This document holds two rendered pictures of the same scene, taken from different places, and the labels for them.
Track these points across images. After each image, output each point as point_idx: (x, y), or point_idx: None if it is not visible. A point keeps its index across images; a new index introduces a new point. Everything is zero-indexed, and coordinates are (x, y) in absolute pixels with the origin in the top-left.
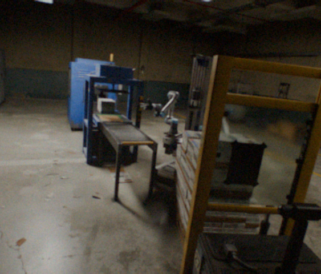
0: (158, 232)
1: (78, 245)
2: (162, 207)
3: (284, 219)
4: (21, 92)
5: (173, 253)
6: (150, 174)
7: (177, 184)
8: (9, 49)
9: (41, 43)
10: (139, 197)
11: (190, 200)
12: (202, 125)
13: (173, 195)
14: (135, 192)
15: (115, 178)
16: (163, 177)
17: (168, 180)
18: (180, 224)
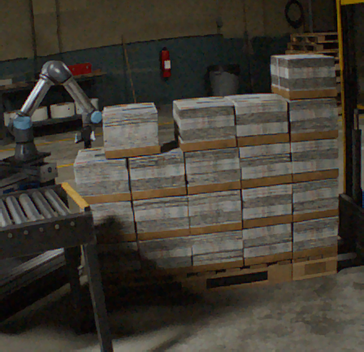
0: (236, 308)
1: None
2: (136, 311)
3: (353, 119)
4: None
5: (286, 289)
6: (75, 275)
7: (141, 239)
8: None
9: None
10: (94, 342)
11: (266, 197)
12: (19, 119)
13: (124, 276)
14: (62, 351)
15: (104, 321)
16: (11, 294)
17: (23, 293)
18: (227, 272)
